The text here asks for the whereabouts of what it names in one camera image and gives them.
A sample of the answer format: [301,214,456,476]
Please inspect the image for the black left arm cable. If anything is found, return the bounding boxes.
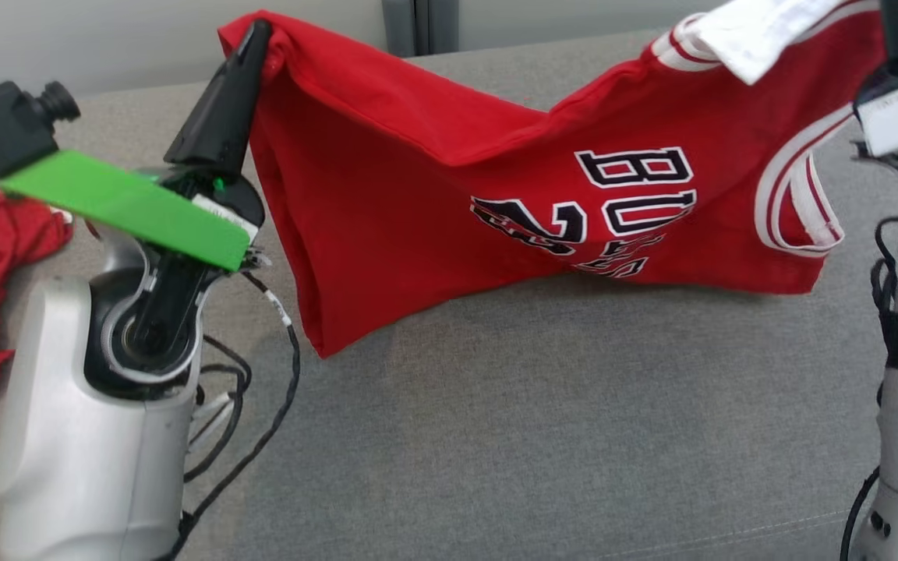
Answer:
[157,269,302,561]

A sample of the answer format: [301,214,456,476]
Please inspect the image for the grey partition post with foot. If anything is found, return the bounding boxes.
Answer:
[381,0,418,58]
[416,0,460,54]

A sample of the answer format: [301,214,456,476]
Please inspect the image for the red Bulls basketball jersey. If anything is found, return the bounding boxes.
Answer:
[217,0,886,359]

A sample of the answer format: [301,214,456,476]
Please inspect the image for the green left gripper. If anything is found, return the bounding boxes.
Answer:
[0,19,275,272]

